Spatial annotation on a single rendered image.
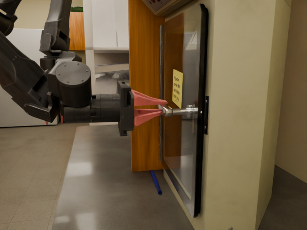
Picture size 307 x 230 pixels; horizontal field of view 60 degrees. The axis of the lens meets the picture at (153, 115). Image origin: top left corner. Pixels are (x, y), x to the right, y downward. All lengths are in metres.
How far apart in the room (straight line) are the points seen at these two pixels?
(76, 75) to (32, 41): 4.96
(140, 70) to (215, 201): 0.44
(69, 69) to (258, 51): 0.32
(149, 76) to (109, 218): 0.41
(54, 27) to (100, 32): 0.97
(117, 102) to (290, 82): 0.63
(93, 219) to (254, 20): 0.53
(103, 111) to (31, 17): 5.68
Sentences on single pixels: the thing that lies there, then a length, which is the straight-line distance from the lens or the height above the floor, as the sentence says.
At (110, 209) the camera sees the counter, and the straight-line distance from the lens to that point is 0.69.
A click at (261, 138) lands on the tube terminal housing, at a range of 0.54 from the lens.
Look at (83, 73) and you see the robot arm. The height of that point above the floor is 1.28.
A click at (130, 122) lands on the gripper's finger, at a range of 0.52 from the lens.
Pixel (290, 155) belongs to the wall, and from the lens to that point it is 1.00.
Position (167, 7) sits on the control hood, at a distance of 0.66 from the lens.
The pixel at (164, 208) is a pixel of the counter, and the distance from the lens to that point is 0.69.
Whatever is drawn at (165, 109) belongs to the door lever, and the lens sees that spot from 0.50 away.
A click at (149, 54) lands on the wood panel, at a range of 0.81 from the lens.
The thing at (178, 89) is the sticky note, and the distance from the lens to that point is 0.59.
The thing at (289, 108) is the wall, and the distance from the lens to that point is 0.99.
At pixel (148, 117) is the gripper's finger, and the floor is 1.18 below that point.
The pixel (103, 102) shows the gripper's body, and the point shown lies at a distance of 0.51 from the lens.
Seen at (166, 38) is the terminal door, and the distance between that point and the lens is 0.70.
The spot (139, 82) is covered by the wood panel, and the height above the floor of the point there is 1.23.
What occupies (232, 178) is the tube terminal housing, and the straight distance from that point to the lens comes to 0.54.
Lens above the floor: 1.30
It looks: 12 degrees down
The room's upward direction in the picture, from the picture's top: straight up
